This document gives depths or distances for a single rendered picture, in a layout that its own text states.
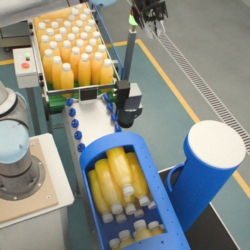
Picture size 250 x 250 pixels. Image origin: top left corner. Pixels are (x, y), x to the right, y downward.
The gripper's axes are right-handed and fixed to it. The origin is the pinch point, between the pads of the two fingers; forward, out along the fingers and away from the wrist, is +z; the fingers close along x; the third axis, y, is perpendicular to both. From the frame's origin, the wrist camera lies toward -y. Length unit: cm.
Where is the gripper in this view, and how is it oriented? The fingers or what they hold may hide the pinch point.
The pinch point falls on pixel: (154, 33)
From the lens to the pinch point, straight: 94.6
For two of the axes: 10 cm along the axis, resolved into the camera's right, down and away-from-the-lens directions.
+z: 2.8, 5.3, 8.0
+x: 9.3, -3.6, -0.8
